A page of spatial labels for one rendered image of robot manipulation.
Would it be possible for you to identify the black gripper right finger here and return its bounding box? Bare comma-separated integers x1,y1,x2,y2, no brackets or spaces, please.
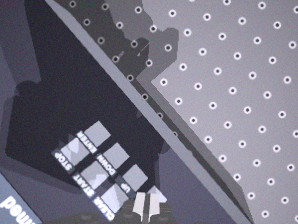
145,193,177,224

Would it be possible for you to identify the white real-time pcr machine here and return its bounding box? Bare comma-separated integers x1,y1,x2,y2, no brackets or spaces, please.
0,0,251,224

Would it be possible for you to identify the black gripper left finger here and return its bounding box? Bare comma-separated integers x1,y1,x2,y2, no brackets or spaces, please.
40,192,148,224

